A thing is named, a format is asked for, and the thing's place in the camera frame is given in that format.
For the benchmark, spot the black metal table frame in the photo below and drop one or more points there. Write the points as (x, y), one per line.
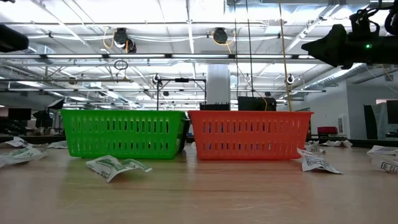
(31, 139)

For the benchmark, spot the dark standing panel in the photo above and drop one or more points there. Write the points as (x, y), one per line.
(370, 121)

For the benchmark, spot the distant black frame rig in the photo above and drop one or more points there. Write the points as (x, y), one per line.
(182, 80)

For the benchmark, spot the small white printed packet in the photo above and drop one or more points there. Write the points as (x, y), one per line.
(313, 147)
(388, 166)
(331, 143)
(346, 143)
(314, 161)
(382, 150)

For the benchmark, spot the orange plastic slotted basket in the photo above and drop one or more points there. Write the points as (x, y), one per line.
(248, 137)

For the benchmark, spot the white building pillar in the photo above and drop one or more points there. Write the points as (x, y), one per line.
(218, 84)

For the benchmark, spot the distant black monitor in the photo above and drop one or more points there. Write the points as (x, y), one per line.
(392, 112)
(19, 114)

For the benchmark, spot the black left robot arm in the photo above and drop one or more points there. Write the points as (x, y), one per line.
(12, 39)

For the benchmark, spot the green plastic slotted basket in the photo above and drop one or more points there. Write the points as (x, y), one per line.
(124, 137)

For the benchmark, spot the black equipment box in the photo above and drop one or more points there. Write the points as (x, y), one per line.
(256, 104)

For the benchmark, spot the black studio light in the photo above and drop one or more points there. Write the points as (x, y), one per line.
(43, 118)

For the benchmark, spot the red storage box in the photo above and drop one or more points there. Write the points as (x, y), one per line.
(327, 129)

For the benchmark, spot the black photo softbox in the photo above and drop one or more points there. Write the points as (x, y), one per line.
(56, 104)

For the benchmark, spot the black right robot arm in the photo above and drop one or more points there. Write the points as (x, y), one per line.
(385, 49)

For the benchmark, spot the long ceiling light bar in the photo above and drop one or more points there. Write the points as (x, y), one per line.
(136, 56)

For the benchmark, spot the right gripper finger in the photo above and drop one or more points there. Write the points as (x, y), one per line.
(326, 46)

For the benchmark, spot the black perforated strip box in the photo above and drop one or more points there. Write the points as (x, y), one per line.
(214, 107)

